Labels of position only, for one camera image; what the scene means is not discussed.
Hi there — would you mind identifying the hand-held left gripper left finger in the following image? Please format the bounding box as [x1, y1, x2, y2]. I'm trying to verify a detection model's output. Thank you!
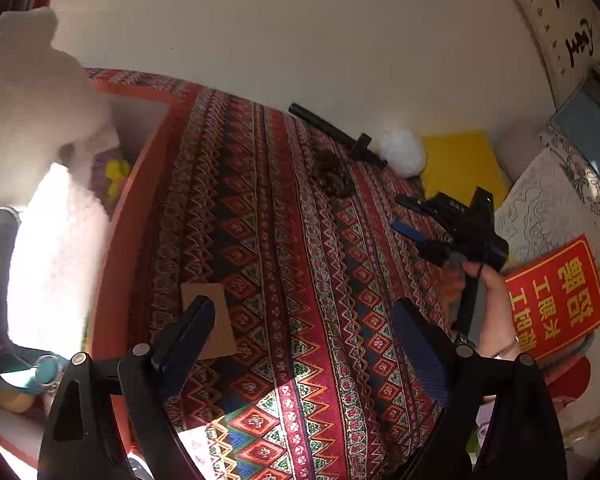
[37, 296, 216, 480]

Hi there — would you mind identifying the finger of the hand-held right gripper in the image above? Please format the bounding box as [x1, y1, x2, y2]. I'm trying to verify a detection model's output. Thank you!
[395, 194, 431, 213]
[391, 219, 453, 266]

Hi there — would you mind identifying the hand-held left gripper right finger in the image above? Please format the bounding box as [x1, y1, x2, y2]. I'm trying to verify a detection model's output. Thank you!
[390, 297, 568, 480]

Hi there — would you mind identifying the brown cardboard card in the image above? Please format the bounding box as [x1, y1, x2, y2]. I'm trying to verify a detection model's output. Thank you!
[180, 282, 238, 361]

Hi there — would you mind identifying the orange storage box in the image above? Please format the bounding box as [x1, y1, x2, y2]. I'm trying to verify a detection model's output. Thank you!
[0, 77, 203, 468]

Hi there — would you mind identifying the purple pipe cleaner flower bouquet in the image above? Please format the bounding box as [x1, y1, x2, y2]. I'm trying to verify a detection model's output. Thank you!
[91, 152, 133, 206]

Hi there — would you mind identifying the person's right hand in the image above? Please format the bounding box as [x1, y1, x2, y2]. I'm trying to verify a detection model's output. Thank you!
[437, 262, 523, 360]

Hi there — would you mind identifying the white fluffy pompom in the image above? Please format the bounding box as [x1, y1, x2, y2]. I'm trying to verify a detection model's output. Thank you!
[375, 126, 427, 177]

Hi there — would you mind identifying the yellow cushion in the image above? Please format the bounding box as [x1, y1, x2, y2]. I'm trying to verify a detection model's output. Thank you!
[420, 130, 511, 206]

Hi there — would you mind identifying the white line-patterned cushion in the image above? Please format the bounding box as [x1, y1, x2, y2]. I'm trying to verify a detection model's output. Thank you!
[492, 120, 600, 281]

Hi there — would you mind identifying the grey cushion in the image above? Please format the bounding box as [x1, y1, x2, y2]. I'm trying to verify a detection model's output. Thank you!
[495, 119, 551, 171]

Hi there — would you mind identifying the white packet with pink print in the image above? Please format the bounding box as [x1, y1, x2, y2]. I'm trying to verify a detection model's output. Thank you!
[177, 425, 221, 480]

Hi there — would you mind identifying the black rod tool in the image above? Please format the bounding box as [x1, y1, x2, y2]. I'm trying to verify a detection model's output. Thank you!
[288, 102, 388, 168]

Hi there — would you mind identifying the red sign with yellow print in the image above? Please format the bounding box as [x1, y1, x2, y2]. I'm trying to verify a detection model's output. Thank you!
[502, 234, 600, 363]

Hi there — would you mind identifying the teal round item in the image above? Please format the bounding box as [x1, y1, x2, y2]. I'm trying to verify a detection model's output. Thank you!
[32, 354, 61, 386]

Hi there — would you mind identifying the blue framed board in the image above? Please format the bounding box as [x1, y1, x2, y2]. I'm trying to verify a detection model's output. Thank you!
[550, 67, 600, 186]

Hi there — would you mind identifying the white fluffy plush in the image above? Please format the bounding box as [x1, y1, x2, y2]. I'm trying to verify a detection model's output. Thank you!
[0, 7, 113, 206]

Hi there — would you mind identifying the brown bead bracelet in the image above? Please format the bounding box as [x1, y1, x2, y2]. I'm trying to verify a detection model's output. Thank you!
[312, 150, 353, 198]

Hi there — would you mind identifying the calligraphy wall scroll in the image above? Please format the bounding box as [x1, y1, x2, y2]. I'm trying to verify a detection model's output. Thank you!
[490, 0, 600, 106]

